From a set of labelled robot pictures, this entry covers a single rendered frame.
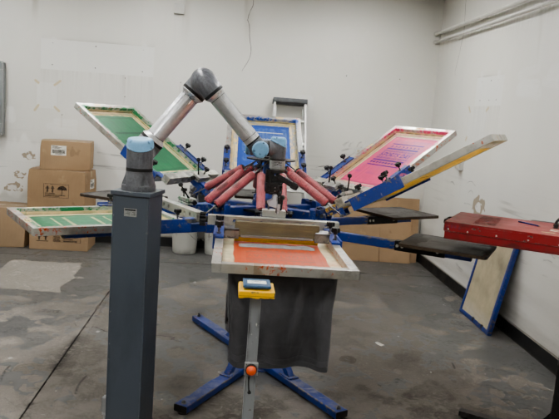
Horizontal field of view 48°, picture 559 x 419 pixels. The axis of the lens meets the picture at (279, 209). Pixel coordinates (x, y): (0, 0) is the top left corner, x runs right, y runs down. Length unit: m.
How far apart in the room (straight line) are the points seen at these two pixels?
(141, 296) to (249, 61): 4.64
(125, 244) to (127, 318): 0.33
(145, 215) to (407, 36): 5.13
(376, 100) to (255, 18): 1.61
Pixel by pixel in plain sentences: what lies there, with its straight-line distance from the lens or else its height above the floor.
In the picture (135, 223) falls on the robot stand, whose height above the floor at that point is 1.06.
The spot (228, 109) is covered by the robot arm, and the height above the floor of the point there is 1.58.
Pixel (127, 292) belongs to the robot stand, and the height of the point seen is 0.75.
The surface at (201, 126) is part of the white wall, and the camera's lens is 7.13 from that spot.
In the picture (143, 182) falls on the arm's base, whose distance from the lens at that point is 2.81.
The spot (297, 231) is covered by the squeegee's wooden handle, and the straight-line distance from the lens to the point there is 3.04.
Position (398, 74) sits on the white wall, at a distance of 7.36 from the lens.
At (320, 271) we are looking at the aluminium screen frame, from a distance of 2.49.
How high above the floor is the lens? 1.57
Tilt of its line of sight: 9 degrees down
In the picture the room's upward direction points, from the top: 4 degrees clockwise
